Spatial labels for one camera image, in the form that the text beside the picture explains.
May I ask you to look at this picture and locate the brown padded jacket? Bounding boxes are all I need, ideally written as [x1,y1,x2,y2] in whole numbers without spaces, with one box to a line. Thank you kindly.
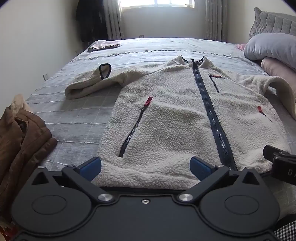
[0,94,58,223]

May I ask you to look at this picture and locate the dark hanging clothes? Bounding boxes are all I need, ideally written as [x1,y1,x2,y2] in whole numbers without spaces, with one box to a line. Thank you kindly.
[75,0,109,43]

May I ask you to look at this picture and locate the grey-blue pillow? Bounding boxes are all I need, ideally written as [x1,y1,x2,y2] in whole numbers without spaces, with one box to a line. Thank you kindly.
[243,33,296,70]

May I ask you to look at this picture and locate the cream fleece zip jacket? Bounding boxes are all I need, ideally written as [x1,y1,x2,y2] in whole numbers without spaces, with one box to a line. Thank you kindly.
[64,55,296,189]

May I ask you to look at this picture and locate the grey quilted cushion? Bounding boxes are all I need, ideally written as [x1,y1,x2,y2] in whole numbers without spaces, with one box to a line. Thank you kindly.
[248,7,296,40]

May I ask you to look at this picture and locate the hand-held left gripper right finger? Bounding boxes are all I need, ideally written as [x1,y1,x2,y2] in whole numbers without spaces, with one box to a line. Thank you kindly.
[177,156,263,203]

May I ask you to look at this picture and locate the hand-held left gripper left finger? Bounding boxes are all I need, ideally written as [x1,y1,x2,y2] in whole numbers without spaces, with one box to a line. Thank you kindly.
[31,157,114,203]

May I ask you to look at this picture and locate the black white checked cloth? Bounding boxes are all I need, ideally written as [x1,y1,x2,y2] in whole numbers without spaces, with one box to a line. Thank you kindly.
[273,220,296,241]

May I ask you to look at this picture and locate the beige patterned curtain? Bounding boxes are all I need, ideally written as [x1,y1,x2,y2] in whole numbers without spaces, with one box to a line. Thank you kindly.
[205,0,228,42]
[102,0,124,40]

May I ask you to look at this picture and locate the folded pink patterned cloth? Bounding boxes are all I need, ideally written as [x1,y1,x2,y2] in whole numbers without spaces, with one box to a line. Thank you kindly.
[88,40,122,52]

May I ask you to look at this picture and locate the window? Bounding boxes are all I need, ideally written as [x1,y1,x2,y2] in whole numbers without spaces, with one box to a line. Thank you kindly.
[118,0,197,8]

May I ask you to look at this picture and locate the pink pillow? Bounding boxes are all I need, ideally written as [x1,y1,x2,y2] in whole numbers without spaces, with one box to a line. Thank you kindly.
[261,57,296,91]

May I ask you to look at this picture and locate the grey bed with quilt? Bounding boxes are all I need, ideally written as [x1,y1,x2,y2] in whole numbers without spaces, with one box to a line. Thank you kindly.
[24,38,296,209]

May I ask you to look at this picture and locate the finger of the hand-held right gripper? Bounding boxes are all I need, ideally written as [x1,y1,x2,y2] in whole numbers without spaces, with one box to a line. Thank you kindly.
[263,145,292,163]

